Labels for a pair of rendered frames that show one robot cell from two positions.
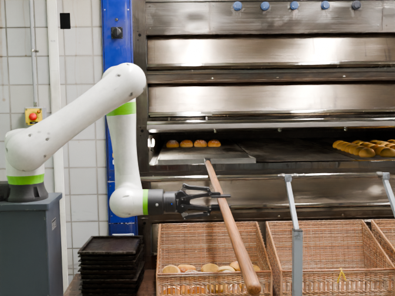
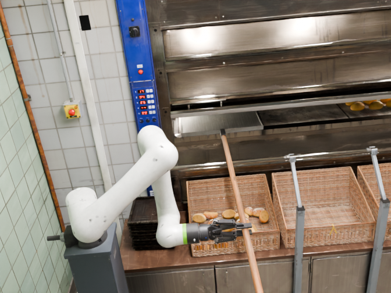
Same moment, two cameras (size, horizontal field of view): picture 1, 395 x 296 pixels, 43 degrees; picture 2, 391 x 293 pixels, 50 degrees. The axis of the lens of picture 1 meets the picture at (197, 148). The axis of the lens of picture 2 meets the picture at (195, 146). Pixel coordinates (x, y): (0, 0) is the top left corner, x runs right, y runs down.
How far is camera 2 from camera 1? 0.90 m
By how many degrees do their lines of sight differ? 22
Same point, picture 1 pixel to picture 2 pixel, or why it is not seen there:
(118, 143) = (157, 188)
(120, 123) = not seen: hidden behind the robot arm
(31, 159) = (95, 238)
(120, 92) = (158, 173)
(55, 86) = (86, 82)
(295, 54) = (299, 36)
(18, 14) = (41, 20)
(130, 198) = (173, 237)
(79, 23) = (98, 24)
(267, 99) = (273, 78)
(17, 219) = (88, 261)
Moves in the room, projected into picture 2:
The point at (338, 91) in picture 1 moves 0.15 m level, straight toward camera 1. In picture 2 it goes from (336, 65) to (337, 72)
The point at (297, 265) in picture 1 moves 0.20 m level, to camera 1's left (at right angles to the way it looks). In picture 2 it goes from (299, 232) to (265, 235)
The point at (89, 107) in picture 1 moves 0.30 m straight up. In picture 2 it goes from (134, 189) to (121, 119)
